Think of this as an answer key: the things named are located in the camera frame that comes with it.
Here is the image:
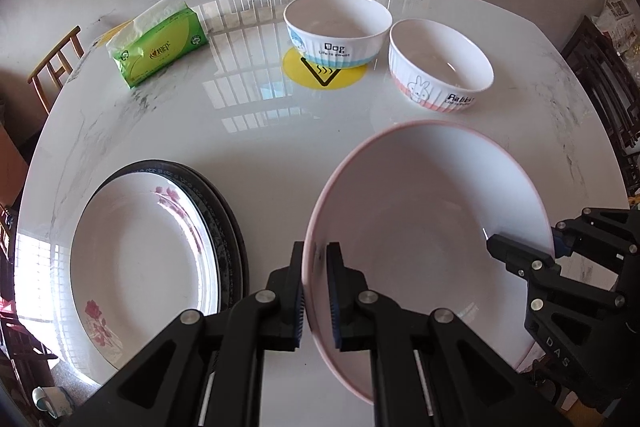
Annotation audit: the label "large blue floral plate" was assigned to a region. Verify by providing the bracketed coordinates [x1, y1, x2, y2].
[99, 159, 250, 312]

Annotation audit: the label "white bowl rabbit print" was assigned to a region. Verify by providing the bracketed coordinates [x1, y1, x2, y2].
[388, 18, 495, 113]

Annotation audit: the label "dark chairs at right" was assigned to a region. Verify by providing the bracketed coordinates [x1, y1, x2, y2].
[561, 16, 639, 197]

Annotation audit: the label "dark wooden side chair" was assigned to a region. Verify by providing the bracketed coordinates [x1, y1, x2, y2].
[1, 206, 58, 402]

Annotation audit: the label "green tissue pack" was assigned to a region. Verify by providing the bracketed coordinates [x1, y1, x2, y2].
[105, 0, 207, 88]

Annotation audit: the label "white plate pink flowers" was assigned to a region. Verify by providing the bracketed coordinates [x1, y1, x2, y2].
[70, 171, 221, 369]

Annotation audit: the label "yellow round warning sticker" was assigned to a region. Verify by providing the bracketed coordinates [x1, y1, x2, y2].
[281, 48, 368, 91]

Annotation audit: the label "light wooden chair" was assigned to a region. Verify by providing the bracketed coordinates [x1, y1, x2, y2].
[27, 25, 85, 115]

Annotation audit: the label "small blue floral plate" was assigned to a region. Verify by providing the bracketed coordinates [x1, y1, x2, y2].
[164, 165, 245, 311]

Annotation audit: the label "large pink bowl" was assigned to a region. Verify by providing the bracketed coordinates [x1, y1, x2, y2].
[302, 120, 553, 401]

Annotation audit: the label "white bowl dog print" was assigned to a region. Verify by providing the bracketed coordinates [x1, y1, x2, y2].
[283, 0, 393, 69]

